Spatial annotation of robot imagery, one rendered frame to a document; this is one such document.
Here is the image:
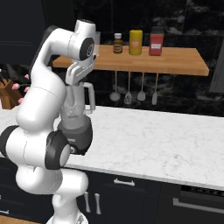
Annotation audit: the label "black dishwasher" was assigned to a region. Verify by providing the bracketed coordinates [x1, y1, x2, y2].
[155, 181, 224, 224]

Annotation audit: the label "hanging short metal spatula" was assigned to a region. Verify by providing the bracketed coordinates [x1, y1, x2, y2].
[136, 72, 147, 102]

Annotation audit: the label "brown glass bottle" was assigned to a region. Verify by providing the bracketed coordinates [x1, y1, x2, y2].
[113, 32, 124, 55]

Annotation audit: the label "dark wide cupboard door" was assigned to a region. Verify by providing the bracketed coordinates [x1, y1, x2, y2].
[90, 187, 160, 224]

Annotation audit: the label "pink flowers in brown pot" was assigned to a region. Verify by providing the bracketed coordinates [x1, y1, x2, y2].
[0, 68, 32, 110]

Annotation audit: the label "silver cupboard door handle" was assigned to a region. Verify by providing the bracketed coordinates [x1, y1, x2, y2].
[83, 191, 92, 214]
[94, 192, 102, 216]

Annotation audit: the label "hanging slotted spoon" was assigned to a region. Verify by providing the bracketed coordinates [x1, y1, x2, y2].
[123, 71, 133, 106]

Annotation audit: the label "hanging long metal spatula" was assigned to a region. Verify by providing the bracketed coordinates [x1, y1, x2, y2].
[150, 73, 160, 106]

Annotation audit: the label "grey blender with clear jar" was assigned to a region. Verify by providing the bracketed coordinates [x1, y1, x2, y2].
[56, 81, 96, 157]

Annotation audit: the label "silver dishwasher handle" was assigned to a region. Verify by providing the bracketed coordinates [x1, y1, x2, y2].
[172, 197, 224, 215]

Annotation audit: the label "yellow jar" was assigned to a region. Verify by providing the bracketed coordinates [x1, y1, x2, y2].
[129, 29, 144, 56]

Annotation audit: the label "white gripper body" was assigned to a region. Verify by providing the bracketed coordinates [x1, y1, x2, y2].
[65, 60, 95, 86]

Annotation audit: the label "grey extractor hood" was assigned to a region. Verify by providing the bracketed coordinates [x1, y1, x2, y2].
[208, 46, 224, 95]

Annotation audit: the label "dark drawer run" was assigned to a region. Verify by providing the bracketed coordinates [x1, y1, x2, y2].
[0, 157, 56, 224]

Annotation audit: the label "silver drawer handle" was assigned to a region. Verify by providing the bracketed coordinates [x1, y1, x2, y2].
[113, 178, 136, 187]

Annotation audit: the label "hanging metal ladle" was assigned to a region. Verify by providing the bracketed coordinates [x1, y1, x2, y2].
[109, 70, 122, 102]

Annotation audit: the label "dark narrow cupboard door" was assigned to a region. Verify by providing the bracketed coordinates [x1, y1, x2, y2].
[76, 189, 94, 224]

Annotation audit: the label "dark wall cupboard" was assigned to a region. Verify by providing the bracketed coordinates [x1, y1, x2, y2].
[0, 0, 75, 67]

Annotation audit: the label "red jar with dark lid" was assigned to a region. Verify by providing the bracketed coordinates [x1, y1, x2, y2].
[148, 25, 165, 57]

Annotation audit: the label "clear glass jar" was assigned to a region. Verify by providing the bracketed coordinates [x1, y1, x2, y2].
[93, 31, 102, 57]

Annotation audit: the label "dark drawer front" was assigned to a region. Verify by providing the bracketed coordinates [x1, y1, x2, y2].
[86, 171, 163, 194]

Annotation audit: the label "wooden wall shelf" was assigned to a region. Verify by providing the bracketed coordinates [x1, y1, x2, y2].
[52, 44, 210, 77]

